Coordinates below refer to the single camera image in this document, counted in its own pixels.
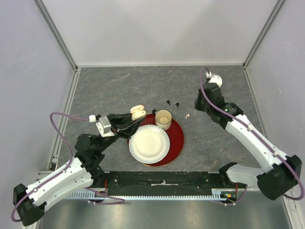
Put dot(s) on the grey cable duct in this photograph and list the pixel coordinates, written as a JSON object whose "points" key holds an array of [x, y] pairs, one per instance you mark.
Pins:
{"points": [[216, 195]]}

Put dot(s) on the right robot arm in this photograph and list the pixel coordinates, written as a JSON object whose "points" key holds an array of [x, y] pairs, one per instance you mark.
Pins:
{"points": [[278, 172]]}

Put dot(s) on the pink earbud charging case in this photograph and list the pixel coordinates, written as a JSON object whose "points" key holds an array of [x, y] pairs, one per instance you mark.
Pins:
{"points": [[137, 112]]}

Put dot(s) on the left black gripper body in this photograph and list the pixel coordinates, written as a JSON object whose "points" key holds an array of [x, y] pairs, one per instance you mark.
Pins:
{"points": [[116, 128]]}

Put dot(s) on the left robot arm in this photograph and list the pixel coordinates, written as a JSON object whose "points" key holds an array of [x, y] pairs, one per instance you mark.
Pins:
{"points": [[81, 171]]}

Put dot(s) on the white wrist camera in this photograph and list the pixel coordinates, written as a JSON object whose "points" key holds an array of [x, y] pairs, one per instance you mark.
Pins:
{"points": [[214, 78], [104, 127]]}

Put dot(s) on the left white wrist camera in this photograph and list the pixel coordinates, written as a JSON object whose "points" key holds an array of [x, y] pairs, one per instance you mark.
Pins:
{"points": [[104, 127]]}

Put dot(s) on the beige mug black handle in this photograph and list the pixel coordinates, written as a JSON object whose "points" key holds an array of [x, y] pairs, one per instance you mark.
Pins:
{"points": [[163, 118]]}

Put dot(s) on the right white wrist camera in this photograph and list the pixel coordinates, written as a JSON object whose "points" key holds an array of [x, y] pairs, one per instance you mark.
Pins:
{"points": [[214, 78]]}

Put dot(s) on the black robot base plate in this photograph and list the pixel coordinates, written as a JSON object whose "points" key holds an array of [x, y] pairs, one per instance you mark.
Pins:
{"points": [[206, 180]]}

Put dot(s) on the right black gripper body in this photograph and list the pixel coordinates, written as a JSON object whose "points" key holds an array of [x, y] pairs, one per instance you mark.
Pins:
{"points": [[200, 105]]}

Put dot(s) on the white paper plate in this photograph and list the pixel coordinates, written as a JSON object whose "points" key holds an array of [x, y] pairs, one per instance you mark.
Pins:
{"points": [[150, 144]]}

